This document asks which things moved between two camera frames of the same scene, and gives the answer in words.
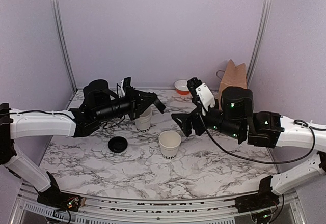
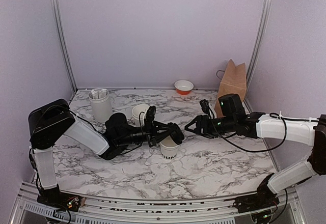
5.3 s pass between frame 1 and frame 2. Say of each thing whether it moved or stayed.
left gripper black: moved
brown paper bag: stayed
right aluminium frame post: stayed
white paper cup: stayed
